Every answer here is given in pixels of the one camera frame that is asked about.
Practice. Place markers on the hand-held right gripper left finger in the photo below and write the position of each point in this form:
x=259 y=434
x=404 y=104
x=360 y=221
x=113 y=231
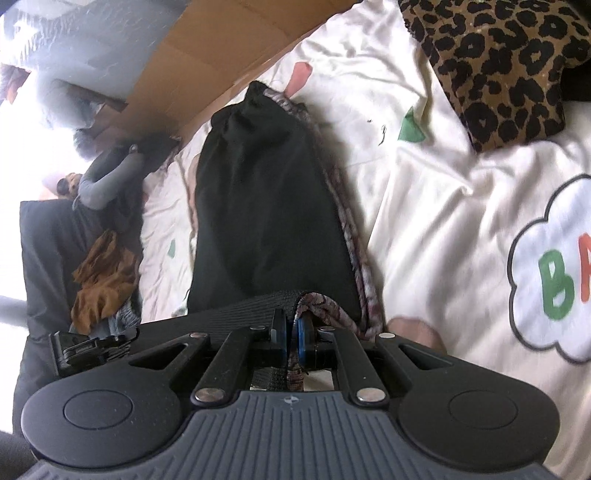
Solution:
x=280 y=339

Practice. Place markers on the leopard print cloth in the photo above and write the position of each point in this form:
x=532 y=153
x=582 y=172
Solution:
x=498 y=69

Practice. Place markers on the blue jeans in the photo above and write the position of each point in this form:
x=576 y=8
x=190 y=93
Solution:
x=124 y=321

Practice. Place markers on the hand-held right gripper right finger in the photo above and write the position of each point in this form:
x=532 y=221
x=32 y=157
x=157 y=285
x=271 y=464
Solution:
x=304 y=344

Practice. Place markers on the brown cardboard sheet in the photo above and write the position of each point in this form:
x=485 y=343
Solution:
x=207 y=69

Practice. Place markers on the grey plastic-wrapped mattress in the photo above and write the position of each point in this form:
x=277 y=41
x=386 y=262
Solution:
x=92 y=55

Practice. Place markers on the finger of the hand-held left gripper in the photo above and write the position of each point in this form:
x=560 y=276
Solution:
x=115 y=344

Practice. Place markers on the brown garment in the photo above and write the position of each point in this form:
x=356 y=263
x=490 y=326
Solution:
x=106 y=281

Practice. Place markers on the cream bear print bed sheet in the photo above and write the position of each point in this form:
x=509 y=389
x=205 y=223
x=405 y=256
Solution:
x=461 y=207

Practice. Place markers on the small bear plush toy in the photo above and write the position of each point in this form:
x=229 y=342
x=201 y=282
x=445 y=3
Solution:
x=69 y=184

